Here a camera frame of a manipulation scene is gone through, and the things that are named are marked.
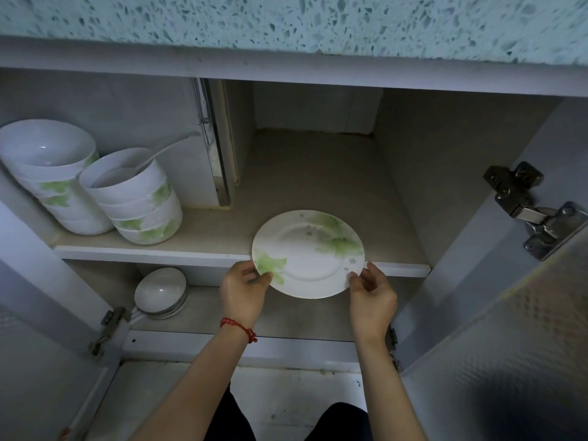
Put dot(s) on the person's right thumb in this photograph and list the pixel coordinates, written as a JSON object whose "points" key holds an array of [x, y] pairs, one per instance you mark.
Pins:
{"points": [[356, 280]]}

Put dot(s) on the white kitchen cabinet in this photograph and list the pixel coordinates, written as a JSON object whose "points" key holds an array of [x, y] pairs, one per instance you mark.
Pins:
{"points": [[294, 68]]}

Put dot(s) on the person's right hand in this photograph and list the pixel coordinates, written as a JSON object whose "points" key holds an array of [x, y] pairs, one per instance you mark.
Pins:
{"points": [[374, 305]]}

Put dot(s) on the large silver door hinge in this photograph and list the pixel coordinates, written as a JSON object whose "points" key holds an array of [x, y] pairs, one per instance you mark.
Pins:
{"points": [[535, 213]]}

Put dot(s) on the white soup ladle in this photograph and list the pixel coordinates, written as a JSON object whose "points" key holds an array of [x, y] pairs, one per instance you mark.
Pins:
{"points": [[138, 167]]}

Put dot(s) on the person's leg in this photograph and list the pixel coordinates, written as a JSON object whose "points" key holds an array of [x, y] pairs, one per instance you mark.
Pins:
{"points": [[234, 420], [340, 424]]}

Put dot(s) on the person's left leg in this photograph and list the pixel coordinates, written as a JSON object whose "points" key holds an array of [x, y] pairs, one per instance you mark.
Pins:
{"points": [[234, 420]]}

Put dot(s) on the patterned white cabinet door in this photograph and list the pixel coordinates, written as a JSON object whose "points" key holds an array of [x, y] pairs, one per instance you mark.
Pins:
{"points": [[505, 339]]}

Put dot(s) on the stacks of white leaf-print bowls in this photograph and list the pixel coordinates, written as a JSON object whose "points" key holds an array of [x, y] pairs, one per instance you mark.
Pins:
{"points": [[128, 202]]}

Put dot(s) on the person's right forearm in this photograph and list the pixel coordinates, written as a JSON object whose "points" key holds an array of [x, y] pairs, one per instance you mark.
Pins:
{"points": [[390, 390]]}

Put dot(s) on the white plate with green leaves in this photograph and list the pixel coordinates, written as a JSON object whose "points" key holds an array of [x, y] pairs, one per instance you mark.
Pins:
{"points": [[312, 252]]}

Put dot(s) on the metal cabinet divider rail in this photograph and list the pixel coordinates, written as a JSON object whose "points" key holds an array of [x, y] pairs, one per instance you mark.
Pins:
{"points": [[212, 146]]}

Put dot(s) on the plain white bowl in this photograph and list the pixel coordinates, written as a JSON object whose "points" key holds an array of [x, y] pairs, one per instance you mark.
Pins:
{"points": [[177, 310], [158, 289]]}

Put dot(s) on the plain white cabinet door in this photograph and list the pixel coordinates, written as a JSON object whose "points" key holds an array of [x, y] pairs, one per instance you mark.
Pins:
{"points": [[41, 326]]}

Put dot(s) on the dull metal door hinge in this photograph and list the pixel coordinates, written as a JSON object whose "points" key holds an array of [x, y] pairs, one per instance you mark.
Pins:
{"points": [[108, 328]]}

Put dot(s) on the person's left thumb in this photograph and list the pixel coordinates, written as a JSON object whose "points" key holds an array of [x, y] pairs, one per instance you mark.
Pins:
{"points": [[265, 278]]}

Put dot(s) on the person's left hand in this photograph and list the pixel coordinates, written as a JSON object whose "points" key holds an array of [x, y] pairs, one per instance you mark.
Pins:
{"points": [[241, 296]]}

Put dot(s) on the person's left forearm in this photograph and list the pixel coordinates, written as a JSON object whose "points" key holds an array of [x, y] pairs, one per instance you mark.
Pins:
{"points": [[193, 385]]}

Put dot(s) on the person's right leg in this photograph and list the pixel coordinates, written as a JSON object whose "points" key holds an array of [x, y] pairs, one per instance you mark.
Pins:
{"points": [[340, 424]]}

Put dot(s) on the white cabinet shelf board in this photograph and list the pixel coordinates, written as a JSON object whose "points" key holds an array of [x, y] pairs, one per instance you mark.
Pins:
{"points": [[298, 188]]}

